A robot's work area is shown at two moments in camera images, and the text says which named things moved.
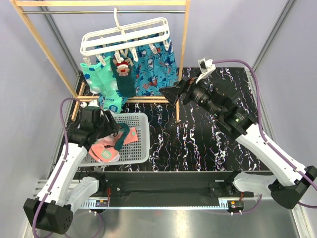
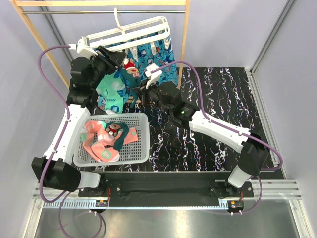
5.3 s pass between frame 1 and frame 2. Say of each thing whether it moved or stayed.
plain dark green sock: stayed
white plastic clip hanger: stayed
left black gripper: moved
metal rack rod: stayed
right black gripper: moved
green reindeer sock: moved
